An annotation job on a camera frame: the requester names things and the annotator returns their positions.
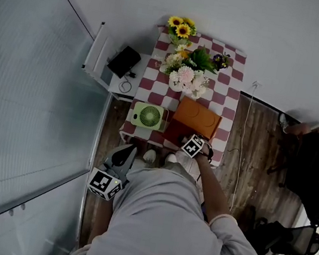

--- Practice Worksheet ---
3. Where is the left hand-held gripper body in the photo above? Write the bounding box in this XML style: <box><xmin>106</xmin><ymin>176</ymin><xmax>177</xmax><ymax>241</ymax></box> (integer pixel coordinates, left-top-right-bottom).
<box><xmin>85</xmin><ymin>161</ymin><xmax>133</xmax><ymax>205</ymax></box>

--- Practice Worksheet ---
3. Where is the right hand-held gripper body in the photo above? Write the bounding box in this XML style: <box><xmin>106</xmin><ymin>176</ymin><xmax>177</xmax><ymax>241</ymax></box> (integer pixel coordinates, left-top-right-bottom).
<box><xmin>175</xmin><ymin>130</ymin><xmax>217</xmax><ymax>163</ymax></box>

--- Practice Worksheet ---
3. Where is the orange wooden box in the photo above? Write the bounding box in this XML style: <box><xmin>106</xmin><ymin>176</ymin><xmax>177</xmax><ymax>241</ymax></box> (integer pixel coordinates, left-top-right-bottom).
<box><xmin>159</xmin><ymin>92</ymin><xmax>226</xmax><ymax>159</ymax></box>

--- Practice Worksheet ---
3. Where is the person's left forearm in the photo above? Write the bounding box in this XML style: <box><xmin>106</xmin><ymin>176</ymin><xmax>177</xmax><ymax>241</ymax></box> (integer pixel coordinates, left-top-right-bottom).
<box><xmin>87</xmin><ymin>194</ymin><xmax>117</xmax><ymax>248</ymax></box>

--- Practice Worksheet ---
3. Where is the person's right forearm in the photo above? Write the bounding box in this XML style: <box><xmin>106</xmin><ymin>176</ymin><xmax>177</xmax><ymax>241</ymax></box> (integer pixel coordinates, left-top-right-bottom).
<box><xmin>184</xmin><ymin>153</ymin><xmax>241</xmax><ymax>228</ymax></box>

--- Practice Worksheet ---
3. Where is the black device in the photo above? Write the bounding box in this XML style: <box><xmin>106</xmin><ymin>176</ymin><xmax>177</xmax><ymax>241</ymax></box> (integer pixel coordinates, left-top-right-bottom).
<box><xmin>105</xmin><ymin>42</ymin><xmax>143</xmax><ymax>82</ymax></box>

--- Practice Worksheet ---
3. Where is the person's left white shoe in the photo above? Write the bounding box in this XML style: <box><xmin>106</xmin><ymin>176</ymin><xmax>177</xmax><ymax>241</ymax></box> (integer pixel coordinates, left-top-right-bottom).
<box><xmin>142</xmin><ymin>148</ymin><xmax>158</xmax><ymax>165</ymax></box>

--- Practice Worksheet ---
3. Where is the person's white shoe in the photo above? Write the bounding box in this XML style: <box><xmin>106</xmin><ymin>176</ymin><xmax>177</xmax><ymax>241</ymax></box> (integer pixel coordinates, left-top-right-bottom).
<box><xmin>162</xmin><ymin>152</ymin><xmax>180</xmax><ymax>170</ymax></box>
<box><xmin>142</xmin><ymin>148</ymin><xmax>158</xmax><ymax>165</ymax></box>

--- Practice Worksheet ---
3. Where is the person's right white shoe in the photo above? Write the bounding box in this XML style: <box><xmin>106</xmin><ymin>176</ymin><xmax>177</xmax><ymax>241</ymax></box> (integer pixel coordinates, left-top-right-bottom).
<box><xmin>162</xmin><ymin>152</ymin><xmax>180</xmax><ymax>170</ymax></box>

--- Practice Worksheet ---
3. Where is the green desk fan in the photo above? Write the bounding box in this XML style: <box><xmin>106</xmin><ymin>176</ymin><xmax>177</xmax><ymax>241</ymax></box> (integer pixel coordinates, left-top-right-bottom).
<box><xmin>129</xmin><ymin>100</ymin><xmax>171</xmax><ymax>133</ymax></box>

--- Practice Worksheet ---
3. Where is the table with checkered tablecloth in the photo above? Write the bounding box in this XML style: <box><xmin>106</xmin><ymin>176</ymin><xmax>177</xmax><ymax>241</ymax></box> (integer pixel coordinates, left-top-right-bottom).
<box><xmin>115</xmin><ymin>20</ymin><xmax>251</xmax><ymax>171</ymax></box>

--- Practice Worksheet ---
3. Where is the person's grey t-shirt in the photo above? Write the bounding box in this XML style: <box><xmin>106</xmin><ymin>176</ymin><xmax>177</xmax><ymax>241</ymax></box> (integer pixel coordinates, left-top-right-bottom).
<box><xmin>65</xmin><ymin>153</ymin><xmax>275</xmax><ymax>255</ymax></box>

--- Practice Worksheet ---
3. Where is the pink and white flower bouquet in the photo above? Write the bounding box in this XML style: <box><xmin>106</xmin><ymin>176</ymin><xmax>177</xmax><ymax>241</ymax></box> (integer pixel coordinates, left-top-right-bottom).
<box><xmin>149</xmin><ymin>38</ymin><xmax>222</xmax><ymax>102</ymax></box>

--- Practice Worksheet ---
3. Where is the small purple flower pot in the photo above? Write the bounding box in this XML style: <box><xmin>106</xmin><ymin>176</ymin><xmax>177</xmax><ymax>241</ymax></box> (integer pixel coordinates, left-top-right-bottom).
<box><xmin>210</xmin><ymin>50</ymin><xmax>232</xmax><ymax>73</ymax></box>

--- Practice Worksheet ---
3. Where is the white side shelf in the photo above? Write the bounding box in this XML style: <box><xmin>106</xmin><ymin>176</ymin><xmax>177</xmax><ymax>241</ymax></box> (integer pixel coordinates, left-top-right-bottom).
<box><xmin>77</xmin><ymin>19</ymin><xmax>156</xmax><ymax>105</ymax></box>

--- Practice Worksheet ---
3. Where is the sunflower bunch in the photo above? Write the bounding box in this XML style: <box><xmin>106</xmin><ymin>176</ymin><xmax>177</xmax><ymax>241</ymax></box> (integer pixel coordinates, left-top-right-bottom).
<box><xmin>163</xmin><ymin>14</ymin><xmax>200</xmax><ymax>49</ymax></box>

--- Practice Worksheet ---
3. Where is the black mesh office chair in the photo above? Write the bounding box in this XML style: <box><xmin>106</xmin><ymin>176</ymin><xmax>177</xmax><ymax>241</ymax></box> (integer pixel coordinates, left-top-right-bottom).
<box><xmin>242</xmin><ymin>212</ymin><xmax>319</xmax><ymax>255</ymax></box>

